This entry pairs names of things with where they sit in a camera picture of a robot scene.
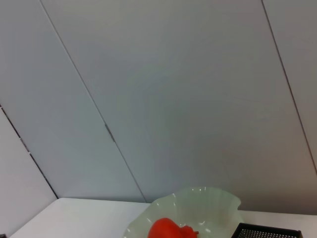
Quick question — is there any orange-red round fruit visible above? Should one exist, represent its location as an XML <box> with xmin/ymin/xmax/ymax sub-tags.
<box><xmin>148</xmin><ymin>217</ymin><xmax>200</xmax><ymax>238</ymax></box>

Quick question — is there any pale green glass fruit bowl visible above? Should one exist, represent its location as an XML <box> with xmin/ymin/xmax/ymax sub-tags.
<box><xmin>123</xmin><ymin>186</ymin><xmax>242</xmax><ymax>238</ymax></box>

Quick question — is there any black mesh pen holder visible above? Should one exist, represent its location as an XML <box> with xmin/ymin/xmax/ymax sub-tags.
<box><xmin>231</xmin><ymin>222</ymin><xmax>302</xmax><ymax>238</ymax></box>

